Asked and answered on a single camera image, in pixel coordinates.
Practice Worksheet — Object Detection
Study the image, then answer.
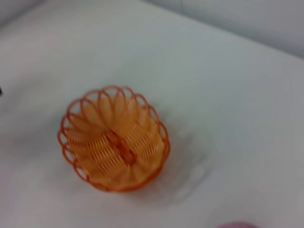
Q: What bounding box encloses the orange plastic wire basket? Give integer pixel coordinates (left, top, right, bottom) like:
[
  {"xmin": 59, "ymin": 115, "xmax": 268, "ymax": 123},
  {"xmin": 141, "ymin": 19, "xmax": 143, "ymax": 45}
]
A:
[{"xmin": 57, "ymin": 85, "xmax": 171, "ymax": 194}]

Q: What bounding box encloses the pink fuzzy peach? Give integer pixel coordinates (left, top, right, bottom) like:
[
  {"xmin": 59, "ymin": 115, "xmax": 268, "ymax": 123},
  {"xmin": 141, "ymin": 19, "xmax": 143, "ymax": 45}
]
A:
[{"xmin": 215, "ymin": 220, "xmax": 259, "ymax": 228}]

